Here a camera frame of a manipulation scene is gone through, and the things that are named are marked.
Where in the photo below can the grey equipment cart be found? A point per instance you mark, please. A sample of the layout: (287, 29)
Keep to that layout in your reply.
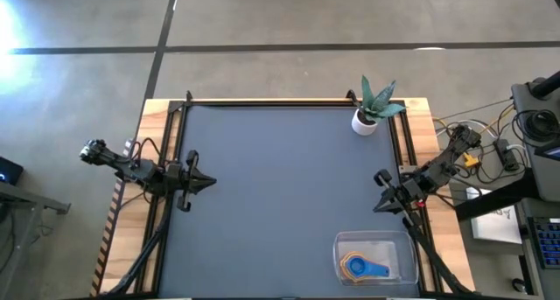
(522, 99)

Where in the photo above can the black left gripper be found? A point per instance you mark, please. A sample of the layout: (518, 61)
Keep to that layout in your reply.
(178, 177)

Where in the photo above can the succulent plant in white pot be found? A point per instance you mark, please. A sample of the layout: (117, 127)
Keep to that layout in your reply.
(365, 123)

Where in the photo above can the clear plastic container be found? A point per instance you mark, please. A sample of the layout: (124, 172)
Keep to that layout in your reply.
(394, 247)

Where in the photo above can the black box with blue light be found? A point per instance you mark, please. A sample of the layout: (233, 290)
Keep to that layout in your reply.
(11, 171)

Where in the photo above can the black diagonal beam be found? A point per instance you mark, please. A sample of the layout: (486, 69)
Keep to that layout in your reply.
(494, 199)

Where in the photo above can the grey metal desk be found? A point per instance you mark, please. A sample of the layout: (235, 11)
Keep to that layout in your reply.
(26, 197)

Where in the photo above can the blue measuring cup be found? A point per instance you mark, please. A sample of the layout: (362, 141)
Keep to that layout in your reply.
(359, 266)

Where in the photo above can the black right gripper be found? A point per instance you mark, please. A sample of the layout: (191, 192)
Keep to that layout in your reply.
(409, 190)

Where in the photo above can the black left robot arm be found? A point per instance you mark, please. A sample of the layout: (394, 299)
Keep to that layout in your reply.
(140, 173)

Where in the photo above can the yellow measuring cup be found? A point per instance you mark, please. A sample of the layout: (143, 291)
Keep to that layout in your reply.
(345, 265)

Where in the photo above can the dark keyboard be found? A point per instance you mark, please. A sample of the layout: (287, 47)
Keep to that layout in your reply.
(549, 243)

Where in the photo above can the white paper sheet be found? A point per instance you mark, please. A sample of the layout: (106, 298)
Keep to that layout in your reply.
(499, 225)

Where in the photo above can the black power strip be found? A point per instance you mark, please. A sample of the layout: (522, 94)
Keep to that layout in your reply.
(507, 155)

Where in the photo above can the dark grey table mat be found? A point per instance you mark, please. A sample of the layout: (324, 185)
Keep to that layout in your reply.
(271, 204)

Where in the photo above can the black pole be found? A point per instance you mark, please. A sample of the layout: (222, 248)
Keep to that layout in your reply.
(547, 85)

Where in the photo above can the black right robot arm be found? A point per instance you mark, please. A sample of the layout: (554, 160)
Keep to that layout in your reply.
(442, 164)

